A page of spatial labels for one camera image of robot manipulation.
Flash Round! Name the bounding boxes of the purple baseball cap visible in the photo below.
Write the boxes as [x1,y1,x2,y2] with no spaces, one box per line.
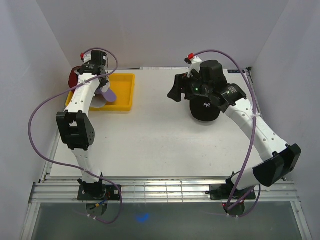
[95,82,117,103]

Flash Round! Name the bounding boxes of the white baseball cap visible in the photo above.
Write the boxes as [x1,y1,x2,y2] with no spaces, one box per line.
[90,94,107,109]

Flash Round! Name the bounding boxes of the red baseball cap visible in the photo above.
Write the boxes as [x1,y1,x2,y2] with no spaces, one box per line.
[68,66,81,89]

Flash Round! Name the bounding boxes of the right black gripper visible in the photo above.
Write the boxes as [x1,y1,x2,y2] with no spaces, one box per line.
[167,70,212,103]

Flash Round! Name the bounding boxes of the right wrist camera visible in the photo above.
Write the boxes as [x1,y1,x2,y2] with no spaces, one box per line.
[184,53,203,78]

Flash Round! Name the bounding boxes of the black baseball cap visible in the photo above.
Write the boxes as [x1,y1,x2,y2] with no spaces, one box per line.
[189,97,221,122]

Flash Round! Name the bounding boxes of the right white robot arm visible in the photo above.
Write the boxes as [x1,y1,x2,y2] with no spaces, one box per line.
[167,56,302,199]

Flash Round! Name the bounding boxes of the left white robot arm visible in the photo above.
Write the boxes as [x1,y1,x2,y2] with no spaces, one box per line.
[56,50,109,200]

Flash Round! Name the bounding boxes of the aluminium rail frame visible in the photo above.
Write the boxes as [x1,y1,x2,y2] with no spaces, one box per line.
[29,178,301,204]

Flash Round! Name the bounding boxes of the yellow plastic bin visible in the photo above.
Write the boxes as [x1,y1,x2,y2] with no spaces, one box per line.
[65,73,135,114]

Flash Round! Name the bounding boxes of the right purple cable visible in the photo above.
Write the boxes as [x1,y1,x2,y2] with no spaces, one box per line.
[184,49,262,218]

